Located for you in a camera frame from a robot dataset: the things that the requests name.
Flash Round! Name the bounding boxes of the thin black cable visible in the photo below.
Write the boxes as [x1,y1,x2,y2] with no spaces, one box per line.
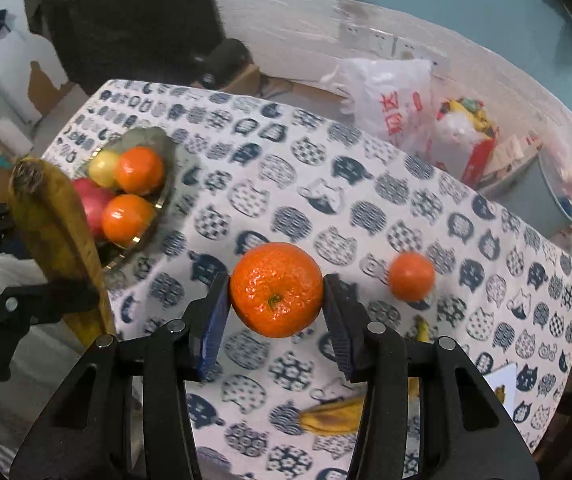
[258,75,293,99]

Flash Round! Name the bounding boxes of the small yellow apple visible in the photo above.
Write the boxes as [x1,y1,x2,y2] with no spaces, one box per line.
[88,150,122,190]

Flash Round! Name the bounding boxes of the small orange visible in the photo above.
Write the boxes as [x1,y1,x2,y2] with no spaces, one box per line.
[388,251,437,302]
[100,193,157,248]

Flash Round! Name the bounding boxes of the cat print tablecloth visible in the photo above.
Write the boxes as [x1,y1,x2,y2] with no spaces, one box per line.
[40,78,572,480]

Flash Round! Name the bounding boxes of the black round device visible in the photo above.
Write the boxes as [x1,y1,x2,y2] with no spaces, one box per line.
[201,38,249,86]

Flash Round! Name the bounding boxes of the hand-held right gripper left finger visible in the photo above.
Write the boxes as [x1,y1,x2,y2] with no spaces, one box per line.
[10,271,231,480]

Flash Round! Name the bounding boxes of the white card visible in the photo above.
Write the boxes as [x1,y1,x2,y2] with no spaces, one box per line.
[483,364,519,416]

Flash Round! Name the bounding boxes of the spotted yellow banana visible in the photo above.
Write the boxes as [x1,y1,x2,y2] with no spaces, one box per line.
[8,157,116,348]
[298,392,367,436]

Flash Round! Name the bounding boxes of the brown cardboard box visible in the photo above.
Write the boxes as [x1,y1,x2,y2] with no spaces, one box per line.
[191,62,263,93]

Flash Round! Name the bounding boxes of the red carton box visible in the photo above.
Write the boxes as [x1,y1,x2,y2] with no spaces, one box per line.
[433,97,499,188]

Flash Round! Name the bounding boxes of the green glass plate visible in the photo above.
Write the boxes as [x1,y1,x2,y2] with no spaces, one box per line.
[78,127,177,263]

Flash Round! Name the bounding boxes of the large red apple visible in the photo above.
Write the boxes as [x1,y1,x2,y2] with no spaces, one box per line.
[72,177,114,241]

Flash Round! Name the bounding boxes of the grey plastic bin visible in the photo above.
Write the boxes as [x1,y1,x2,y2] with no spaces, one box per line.
[478,145,572,226]

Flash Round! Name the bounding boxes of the yellow green packets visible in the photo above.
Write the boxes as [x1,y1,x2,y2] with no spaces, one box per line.
[441,97,497,138]

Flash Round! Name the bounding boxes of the large orange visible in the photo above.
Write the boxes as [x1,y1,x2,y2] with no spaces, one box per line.
[229,242,324,338]
[114,146,165,196]

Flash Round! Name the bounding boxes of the cardboard pieces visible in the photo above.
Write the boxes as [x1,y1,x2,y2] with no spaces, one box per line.
[486,132,542,176]

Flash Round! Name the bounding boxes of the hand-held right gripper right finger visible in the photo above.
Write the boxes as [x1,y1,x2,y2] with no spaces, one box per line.
[322,273,539,480]

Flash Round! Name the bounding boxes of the large dark object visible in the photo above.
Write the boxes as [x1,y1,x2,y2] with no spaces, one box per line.
[33,0,224,96]

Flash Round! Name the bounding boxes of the white plastic bag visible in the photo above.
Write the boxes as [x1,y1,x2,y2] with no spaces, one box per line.
[323,57,434,153]

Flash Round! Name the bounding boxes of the white wall socket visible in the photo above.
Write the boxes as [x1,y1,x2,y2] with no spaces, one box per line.
[396,37,419,62]
[367,27,397,56]
[338,12,367,43]

